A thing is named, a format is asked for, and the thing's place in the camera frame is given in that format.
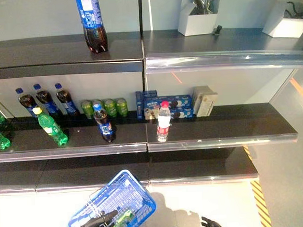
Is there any blue cookie box dessert print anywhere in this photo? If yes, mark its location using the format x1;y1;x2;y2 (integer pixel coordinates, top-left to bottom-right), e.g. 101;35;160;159
143;97;165;120

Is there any blue Oreo cookie box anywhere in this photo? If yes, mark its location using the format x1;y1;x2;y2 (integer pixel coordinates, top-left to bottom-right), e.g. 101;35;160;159
157;94;193;111
169;107;195;120

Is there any dark blue cookie box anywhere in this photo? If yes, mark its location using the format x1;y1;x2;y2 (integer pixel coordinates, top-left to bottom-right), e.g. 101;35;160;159
135;90;146;120
142;90;159;101

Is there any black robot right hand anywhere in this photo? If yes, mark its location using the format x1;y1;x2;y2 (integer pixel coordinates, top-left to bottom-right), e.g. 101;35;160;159
200;215;225;227

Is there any small water bottle red cap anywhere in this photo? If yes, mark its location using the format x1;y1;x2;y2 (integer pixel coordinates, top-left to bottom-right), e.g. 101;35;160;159
156;101;173;143

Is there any silver foil figure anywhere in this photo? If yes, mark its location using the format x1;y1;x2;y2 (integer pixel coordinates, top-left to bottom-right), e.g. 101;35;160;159
192;0;218;16

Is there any green drink container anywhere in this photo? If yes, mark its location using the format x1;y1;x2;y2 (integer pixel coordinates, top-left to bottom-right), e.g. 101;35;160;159
113;209;136;227

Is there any black figure in box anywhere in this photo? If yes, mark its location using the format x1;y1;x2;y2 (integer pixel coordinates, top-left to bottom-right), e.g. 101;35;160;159
283;0;303;20

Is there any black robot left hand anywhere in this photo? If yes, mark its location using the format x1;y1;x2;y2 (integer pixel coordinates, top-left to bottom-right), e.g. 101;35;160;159
70;209;119;227

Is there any small black object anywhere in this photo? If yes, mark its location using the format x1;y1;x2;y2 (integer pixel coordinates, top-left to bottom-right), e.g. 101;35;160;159
211;24;223;37

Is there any blue plastic shopping basket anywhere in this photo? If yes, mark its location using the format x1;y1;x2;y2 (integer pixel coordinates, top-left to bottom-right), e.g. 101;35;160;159
66;168;157;227

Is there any large Pepsi cola bottle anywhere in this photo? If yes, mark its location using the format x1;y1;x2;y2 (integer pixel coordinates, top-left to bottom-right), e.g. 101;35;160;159
74;0;109;55

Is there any white open box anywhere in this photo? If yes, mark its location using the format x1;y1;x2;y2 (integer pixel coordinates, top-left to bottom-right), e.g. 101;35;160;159
260;0;303;40
176;0;222;37

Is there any yellow black hazard tape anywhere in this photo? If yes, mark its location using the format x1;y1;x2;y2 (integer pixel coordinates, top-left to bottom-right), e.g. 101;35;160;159
250;179;273;227

